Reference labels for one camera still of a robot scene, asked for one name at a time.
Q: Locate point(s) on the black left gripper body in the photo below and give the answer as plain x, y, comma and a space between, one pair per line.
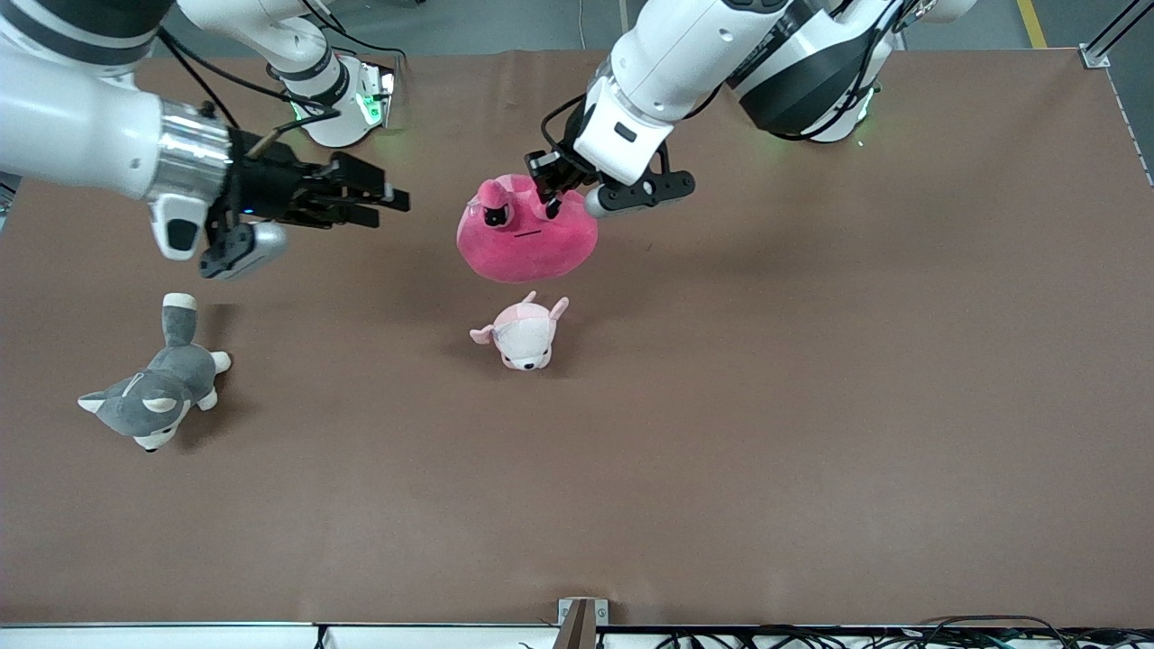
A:
552, 171

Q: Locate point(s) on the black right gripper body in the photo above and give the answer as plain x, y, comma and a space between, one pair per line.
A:
269, 187

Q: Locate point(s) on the round bright pink plush toy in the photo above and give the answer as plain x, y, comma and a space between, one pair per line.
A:
532, 252

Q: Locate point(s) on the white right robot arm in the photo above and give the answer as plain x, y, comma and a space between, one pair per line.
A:
72, 117

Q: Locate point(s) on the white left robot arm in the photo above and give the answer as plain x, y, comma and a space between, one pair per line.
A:
685, 54

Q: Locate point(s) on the small pale pink dog plush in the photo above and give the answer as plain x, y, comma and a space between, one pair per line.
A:
523, 338

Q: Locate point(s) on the grey white husky plush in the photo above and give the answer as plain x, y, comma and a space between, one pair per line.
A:
171, 379

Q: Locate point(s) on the metal table edge bracket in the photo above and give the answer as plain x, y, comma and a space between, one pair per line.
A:
581, 622

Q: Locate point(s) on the white table edge rail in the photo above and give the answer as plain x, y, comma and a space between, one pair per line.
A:
180, 638

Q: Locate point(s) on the aluminium frame post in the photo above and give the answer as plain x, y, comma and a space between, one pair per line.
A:
1094, 59

